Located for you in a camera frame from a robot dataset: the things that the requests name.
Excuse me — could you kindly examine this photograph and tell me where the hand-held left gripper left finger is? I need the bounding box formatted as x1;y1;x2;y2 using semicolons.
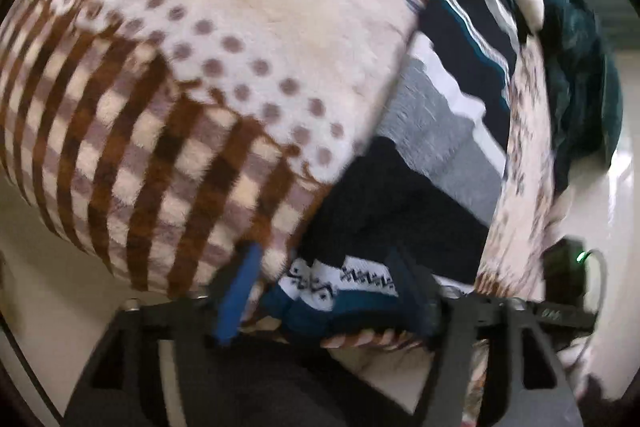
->
62;241;266;427

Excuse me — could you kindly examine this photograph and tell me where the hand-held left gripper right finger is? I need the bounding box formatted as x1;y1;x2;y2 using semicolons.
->
420;289;583;427

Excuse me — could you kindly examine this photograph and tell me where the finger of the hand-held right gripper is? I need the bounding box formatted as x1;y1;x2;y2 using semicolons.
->
530;302;597;337

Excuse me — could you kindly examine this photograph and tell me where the striped navy sweater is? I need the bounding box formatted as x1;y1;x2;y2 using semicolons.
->
260;0;521;350

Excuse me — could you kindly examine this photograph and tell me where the white headboard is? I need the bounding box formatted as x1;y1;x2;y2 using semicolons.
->
565;142;640;358

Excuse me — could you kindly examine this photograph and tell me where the dark teal garment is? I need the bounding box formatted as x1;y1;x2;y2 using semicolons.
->
530;0;623;198

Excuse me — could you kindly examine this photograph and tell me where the floral bed blanket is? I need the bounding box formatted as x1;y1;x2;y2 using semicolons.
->
0;0;566;353

